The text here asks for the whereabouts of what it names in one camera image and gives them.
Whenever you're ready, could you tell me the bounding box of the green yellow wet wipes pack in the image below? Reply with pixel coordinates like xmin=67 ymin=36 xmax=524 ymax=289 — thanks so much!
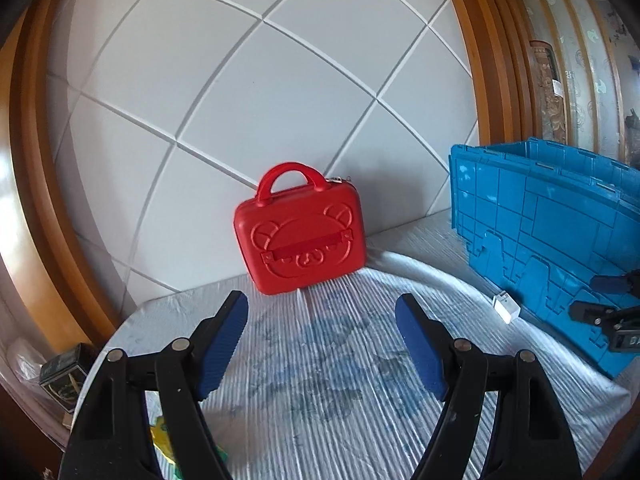
xmin=148 ymin=415 xmax=229 ymax=480

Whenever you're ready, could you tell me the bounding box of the small white medicine box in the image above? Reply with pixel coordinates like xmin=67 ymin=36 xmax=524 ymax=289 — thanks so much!
xmin=492 ymin=290 xmax=521 ymax=324

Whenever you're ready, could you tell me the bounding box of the blue plastic crate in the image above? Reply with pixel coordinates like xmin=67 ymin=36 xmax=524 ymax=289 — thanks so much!
xmin=449 ymin=138 xmax=639 ymax=377

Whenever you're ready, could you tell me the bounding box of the dark box beside bed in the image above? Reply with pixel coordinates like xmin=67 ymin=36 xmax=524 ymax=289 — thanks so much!
xmin=39 ymin=344 xmax=96 ymax=413

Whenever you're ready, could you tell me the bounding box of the patterned white bed cover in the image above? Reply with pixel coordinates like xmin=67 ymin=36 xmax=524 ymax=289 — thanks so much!
xmin=74 ymin=209 xmax=632 ymax=480

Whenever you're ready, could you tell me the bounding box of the red bear carry case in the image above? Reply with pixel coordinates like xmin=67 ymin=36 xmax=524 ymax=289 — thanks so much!
xmin=233 ymin=162 xmax=367 ymax=295

